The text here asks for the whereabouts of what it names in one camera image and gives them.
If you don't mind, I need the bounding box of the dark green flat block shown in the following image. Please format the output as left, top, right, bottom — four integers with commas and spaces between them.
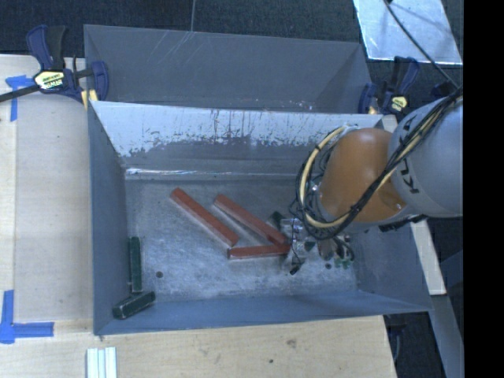
127, 235, 145, 294
112, 290, 157, 321

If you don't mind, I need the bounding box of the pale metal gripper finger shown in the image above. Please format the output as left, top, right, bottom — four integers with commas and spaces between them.
280, 217, 305, 236
290, 239, 307, 276

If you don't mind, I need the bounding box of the grey metal bin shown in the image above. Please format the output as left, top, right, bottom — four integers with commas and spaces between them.
83, 24, 435, 336

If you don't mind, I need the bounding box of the red-brown flat block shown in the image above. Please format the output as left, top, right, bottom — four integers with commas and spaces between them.
169, 187, 240, 248
227, 243, 293, 261
213, 194, 289, 246

